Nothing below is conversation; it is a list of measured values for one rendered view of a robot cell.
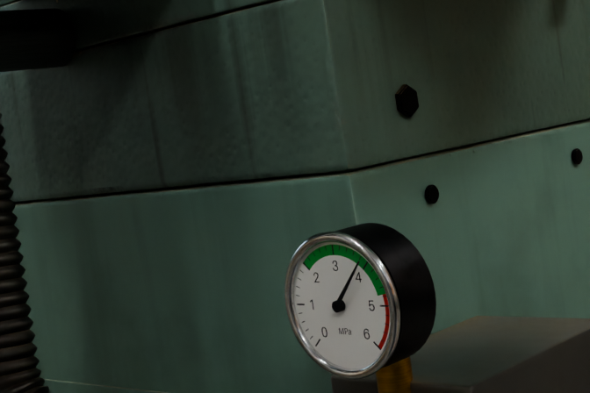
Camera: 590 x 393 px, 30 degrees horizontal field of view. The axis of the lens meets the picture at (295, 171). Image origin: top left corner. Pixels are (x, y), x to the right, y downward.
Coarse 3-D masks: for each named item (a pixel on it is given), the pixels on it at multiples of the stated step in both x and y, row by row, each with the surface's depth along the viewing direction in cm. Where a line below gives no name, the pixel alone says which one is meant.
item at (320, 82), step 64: (320, 0) 53; (384, 0) 56; (448, 0) 60; (512, 0) 64; (576, 0) 70; (128, 64) 64; (192, 64) 60; (256, 64) 56; (320, 64) 53; (384, 64) 56; (448, 64) 59; (512, 64) 64; (576, 64) 69; (64, 128) 69; (128, 128) 64; (192, 128) 60; (256, 128) 57; (320, 128) 54; (384, 128) 55; (448, 128) 59; (512, 128) 63; (64, 192) 70; (128, 192) 66
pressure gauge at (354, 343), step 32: (320, 256) 46; (352, 256) 45; (384, 256) 45; (416, 256) 46; (288, 288) 48; (320, 288) 47; (352, 288) 45; (384, 288) 44; (416, 288) 45; (320, 320) 47; (352, 320) 46; (384, 320) 45; (416, 320) 45; (320, 352) 47; (352, 352) 46; (384, 352) 44; (384, 384) 48
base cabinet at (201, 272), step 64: (576, 128) 69; (192, 192) 61; (256, 192) 58; (320, 192) 55; (384, 192) 55; (448, 192) 59; (512, 192) 63; (576, 192) 68; (64, 256) 71; (128, 256) 66; (192, 256) 62; (256, 256) 58; (448, 256) 58; (512, 256) 62; (576, 256) 67; (64, 320) 72; (128, 320) 67; (192, 320) 63; (256, 320) 59; (448, 320) 58; (64, 384) 73; (128, 384) 68; (192, 384) 64; (256, 384) 60; (320, 384) 56
